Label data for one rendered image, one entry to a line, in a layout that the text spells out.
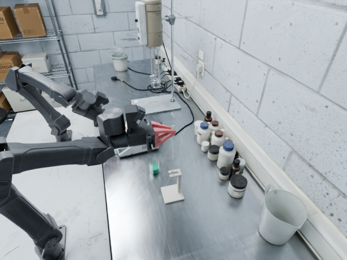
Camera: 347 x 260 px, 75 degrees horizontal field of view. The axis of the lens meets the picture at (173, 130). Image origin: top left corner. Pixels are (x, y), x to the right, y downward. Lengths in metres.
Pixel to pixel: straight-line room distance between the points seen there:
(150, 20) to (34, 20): 1.94
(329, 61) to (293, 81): 0.14
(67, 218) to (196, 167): 0.56
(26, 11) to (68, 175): 2.20
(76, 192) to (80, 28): 2.61
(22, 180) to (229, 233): 0.89
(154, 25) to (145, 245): 1.01
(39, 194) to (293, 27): 1.12
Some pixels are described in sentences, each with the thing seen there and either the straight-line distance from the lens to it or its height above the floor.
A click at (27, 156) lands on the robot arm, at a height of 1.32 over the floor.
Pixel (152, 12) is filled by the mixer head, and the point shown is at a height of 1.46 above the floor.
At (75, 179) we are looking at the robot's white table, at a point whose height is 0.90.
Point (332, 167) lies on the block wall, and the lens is 0.83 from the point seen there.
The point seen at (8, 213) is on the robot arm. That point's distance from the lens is 0.69.
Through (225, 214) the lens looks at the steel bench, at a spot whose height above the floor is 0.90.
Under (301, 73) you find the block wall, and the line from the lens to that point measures 0.85.
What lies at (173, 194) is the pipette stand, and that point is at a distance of 0.96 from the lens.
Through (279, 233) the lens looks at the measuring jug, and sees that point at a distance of 0.85.
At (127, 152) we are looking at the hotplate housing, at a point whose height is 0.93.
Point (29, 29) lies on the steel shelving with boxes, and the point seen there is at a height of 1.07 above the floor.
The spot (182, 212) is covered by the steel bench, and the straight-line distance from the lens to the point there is 0.92.
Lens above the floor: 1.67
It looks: 37 degrees down
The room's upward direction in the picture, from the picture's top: straight up
